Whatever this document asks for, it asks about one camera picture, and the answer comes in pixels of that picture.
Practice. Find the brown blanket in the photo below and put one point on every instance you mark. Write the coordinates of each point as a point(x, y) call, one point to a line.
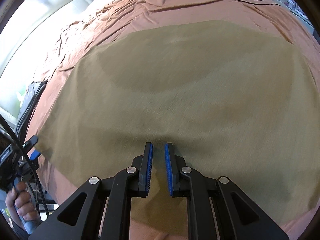
point(150, 10)

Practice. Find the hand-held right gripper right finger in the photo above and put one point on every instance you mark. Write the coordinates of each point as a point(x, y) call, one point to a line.
point(168, 170)

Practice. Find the olive printed t-shirt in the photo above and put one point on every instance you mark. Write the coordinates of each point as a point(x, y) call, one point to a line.
point(187, 92)

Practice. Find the white nightstand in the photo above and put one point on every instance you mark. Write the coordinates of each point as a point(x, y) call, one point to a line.
point(303, 21)

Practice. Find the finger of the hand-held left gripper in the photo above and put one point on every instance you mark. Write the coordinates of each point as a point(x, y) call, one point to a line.
point(31, 142)
point(35, 155)

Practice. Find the person's left forearm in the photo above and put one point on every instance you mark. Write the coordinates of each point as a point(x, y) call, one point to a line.
point(17, 232)

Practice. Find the person's left hand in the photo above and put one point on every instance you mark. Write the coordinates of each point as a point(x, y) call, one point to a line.
point(17, 202)

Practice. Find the pile of striped clothes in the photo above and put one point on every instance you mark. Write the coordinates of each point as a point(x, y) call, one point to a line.
point(27, 105)

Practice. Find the white padded headboard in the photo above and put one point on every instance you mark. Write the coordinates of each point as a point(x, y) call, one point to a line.
point(57, 10)

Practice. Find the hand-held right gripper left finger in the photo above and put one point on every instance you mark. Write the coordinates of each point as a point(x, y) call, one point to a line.
point(149, 167)

